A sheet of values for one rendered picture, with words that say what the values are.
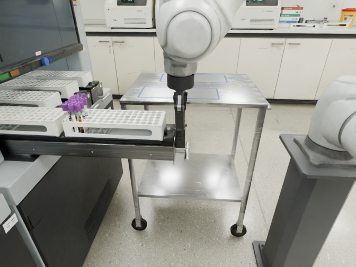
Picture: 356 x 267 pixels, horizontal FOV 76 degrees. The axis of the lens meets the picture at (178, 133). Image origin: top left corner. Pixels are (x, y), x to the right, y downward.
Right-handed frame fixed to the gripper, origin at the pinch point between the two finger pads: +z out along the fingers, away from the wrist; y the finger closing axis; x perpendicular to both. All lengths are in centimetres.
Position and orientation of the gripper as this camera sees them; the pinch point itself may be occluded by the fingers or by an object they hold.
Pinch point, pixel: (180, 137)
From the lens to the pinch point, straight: 71.9
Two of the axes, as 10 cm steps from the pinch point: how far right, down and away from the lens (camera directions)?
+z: 0.0, 8.7, 4.9
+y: -0.8, 4.9, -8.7
